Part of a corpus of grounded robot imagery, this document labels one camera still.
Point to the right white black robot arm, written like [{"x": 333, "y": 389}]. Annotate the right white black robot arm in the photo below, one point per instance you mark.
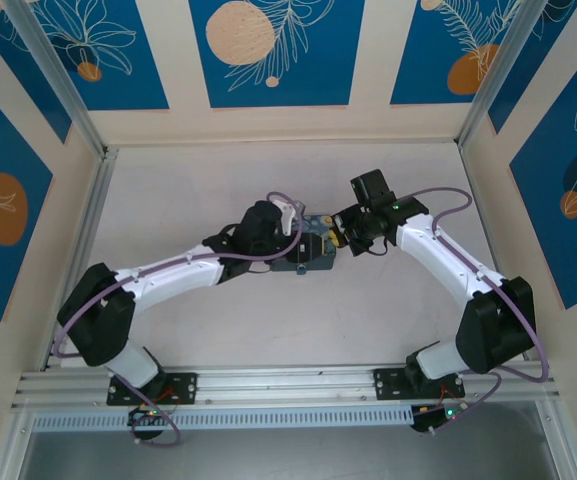
[{"x": 448, "y": 260}]

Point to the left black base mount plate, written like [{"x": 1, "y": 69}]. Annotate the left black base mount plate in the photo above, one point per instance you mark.
[{"x": 185, "y": 387}]

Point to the blue floral wall panel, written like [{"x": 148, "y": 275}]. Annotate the blue floral wall panel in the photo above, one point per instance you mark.
[
  {"x": 418, "y": 60},
  {"x": 18, "y": 280},
  {"x": 543, "y": 225},
  {"x": 133, "y": 75},
  {"x": 18, "y": 65},
  {"x": 318, "y": 75},
  {"x": 543, "y": 65}
]

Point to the aluminium frame post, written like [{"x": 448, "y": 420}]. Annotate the aluminium frame post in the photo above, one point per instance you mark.
[
  {"x": 513, "y": 75},
  {"x": 57, "y": 75}
]

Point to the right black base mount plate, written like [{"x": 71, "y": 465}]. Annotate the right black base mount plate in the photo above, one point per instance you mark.
[{"x": 388, "y": 382}]

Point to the blue patterned box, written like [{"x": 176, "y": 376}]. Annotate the blue patterned box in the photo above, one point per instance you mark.
[{"x": 318, "y": 222}]

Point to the aluminium table side rail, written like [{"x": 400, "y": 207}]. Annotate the aluminium table side rail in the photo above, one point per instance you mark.
[
  {"x": 95, "y": 200},
  {"x": 469, "y": 172}
]

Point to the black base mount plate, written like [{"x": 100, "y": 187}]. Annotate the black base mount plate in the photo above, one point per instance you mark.
[
  {"x": 388, "y": 382},
  {"x": 185, "y": 387}
]

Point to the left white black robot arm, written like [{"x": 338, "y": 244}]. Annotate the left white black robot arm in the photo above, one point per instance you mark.
[{"x": 168, "y": 280}]

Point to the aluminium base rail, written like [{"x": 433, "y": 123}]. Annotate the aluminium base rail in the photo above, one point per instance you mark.
[{"x": 288, "y": 380}]

